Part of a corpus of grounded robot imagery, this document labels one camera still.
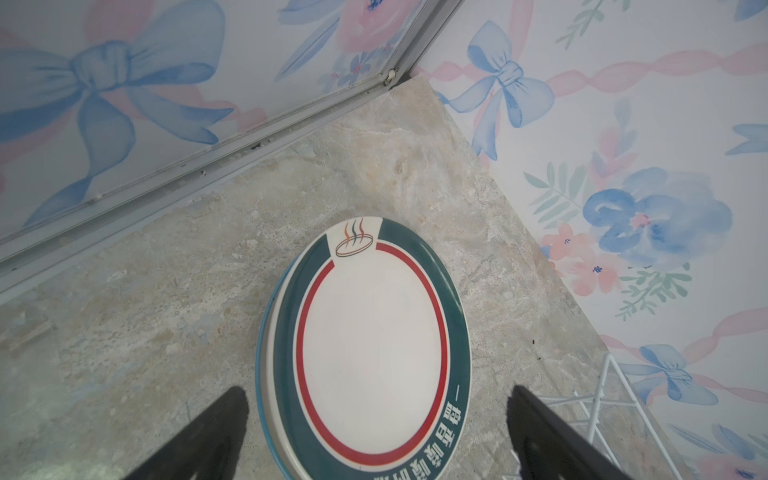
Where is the watermelon pattern plate blue rim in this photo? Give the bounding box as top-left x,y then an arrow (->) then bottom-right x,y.
255,270 -> 292,479

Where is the white wire dish rack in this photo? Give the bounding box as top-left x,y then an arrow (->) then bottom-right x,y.
540,353 -> 691,479

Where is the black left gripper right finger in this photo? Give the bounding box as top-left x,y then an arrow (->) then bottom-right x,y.
507,385 -> 629,480

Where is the white plate dark underside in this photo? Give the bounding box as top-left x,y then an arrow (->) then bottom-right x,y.
271,216 -> 472,479

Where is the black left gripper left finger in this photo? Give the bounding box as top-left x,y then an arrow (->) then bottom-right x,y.
127,386 -> 249,479

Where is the left aluminium corner post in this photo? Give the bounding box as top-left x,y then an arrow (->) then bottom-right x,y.
1,1 -> 455,299

